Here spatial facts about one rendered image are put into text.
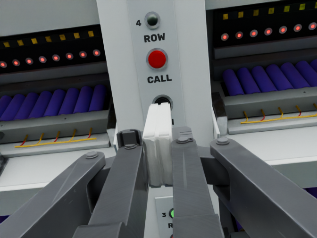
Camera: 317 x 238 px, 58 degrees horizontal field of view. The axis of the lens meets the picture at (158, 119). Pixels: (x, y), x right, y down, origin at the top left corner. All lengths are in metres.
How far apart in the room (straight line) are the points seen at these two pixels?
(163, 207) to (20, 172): 0.17
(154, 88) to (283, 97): 0.16
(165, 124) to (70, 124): 0.22
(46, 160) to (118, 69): 0.15
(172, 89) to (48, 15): 0.13
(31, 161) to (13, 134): 0.05
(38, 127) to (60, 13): 0.15
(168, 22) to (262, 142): 0.17
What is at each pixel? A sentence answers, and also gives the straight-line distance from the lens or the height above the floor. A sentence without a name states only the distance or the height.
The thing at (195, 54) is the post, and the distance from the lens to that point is 0.27.
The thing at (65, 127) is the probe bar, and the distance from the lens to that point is 0.37.
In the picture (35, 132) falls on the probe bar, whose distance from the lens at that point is 0.39.
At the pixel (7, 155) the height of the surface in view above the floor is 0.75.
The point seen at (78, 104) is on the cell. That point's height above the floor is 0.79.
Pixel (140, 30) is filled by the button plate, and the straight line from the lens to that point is 0.27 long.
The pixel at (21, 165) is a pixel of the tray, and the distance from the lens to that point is 0.37.
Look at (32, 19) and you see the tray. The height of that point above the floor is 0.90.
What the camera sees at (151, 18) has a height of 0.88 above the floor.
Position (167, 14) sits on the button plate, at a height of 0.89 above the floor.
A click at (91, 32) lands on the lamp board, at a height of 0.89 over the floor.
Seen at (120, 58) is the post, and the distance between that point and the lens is 0.27.
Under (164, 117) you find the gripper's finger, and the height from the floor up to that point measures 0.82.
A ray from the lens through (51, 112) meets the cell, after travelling 0.40.
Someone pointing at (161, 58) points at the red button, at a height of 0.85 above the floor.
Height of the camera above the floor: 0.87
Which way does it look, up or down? 16 degrees down
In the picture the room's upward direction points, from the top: 7 degrees counter-clockwise
